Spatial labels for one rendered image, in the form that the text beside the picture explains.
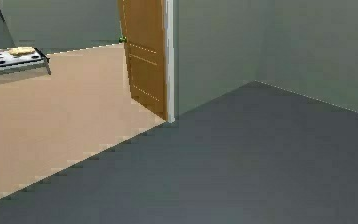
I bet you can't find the yellow food item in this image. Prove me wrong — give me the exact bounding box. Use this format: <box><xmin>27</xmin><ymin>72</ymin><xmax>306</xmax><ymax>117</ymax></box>
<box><xmin>8</xmin><ymin>46</ymin><xmax>37</xmax><ymax>57</ymax></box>

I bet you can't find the white door frame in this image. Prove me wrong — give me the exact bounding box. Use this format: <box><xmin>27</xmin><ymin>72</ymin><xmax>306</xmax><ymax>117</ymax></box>
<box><xmin>164</xmin><ymin>0</ymin><xmax>176</xmax><ymax>124</ymax></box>

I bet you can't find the brown wooden room door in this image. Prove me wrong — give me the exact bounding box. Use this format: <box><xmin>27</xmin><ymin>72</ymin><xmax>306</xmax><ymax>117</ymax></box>
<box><xmin>117</xmin><ymin>0</ymin><xmax>169</xmax><ymax>122</ymax></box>

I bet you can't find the white stove top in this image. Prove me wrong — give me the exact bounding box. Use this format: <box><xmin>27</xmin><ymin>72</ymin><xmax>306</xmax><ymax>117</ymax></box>
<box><xmin>0</xmin><ymin>46</ymin><xmax>52</xmax><ymax>78</ymax></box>

